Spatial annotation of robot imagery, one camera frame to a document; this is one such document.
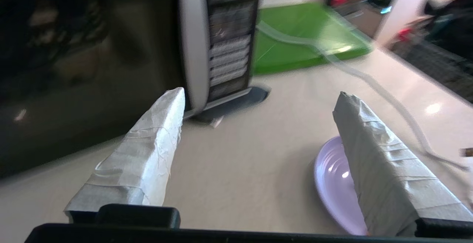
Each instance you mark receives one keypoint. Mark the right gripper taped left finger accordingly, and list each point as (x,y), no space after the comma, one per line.
(140,161)

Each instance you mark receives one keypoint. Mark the dark pad under microwave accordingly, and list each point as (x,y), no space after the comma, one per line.
(236,102)

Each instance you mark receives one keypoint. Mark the light purple plate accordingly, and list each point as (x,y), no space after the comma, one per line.
(332,184)

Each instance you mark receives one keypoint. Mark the black glass microwave door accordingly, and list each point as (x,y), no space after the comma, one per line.
(92,69)

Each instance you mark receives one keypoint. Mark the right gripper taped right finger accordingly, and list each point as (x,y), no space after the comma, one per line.
(388,176)

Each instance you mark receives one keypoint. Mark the green cutting board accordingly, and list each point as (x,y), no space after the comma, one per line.
(295,36)

